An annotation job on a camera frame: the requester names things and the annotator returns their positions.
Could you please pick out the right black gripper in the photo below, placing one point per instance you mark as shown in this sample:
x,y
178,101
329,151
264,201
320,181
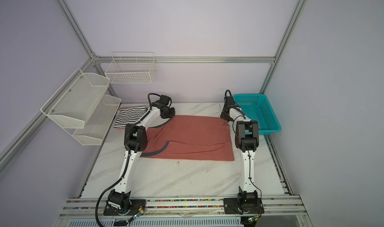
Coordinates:
x,y
223,115

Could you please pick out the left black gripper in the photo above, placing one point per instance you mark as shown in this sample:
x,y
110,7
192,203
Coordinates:
x,y
172,113

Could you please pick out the black white striped tank top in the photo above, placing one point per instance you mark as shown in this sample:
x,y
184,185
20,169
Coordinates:
x,y
129,115

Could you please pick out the dusty red tank top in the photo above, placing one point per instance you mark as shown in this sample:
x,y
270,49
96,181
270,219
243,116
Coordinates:
x,y
185,137

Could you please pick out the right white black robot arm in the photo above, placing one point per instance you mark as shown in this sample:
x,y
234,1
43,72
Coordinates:
x,y
246,141

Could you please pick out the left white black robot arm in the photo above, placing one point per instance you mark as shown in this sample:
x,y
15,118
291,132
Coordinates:
x,y
135,142

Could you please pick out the teal plastic basket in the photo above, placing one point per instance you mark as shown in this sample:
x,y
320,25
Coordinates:
x,y
257,107

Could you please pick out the lower white mesh shelf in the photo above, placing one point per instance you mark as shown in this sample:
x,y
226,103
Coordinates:
x,y
99,123

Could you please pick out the white wire wall basket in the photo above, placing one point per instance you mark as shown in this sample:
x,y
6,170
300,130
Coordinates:
x,y
132,68

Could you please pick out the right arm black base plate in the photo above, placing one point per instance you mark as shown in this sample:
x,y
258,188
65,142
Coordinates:
x,y
233,206

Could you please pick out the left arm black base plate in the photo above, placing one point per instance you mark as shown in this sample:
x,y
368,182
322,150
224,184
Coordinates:
x,y
126,207

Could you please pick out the aluminium mounting rail frame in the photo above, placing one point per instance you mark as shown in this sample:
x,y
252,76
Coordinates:
x,y
287,210

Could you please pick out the aluminium enclosure frame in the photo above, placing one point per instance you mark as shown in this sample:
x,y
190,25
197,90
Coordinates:
x,y
23,139

